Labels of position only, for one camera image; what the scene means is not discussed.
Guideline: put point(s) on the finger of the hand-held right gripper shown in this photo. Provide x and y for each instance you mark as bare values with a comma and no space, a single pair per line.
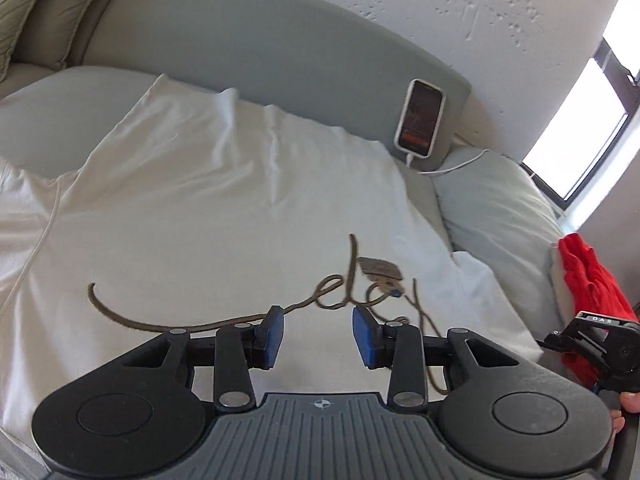
560,342

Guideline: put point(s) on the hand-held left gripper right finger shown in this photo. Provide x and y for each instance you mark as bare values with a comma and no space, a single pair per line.
364,337

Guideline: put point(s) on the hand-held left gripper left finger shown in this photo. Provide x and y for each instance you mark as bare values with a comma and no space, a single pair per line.
274,337

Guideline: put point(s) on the beige t-shirt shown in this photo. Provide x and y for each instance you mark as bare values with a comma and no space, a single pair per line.
200,210

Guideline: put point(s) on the person's right hand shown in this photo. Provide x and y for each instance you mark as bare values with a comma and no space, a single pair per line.
631,402

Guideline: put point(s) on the red cloth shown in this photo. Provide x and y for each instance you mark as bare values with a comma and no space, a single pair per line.
585,270

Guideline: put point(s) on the grey sofa cushion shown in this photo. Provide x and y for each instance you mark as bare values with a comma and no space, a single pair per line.
500,220

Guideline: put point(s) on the window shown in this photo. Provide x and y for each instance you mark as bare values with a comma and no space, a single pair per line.
575,150

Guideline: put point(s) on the smartphone in white case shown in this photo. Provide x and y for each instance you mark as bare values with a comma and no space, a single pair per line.
420,120

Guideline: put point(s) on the grey sofa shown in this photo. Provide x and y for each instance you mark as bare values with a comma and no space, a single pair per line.
250,60

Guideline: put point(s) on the grey pillow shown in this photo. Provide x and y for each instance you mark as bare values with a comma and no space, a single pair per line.
25,10

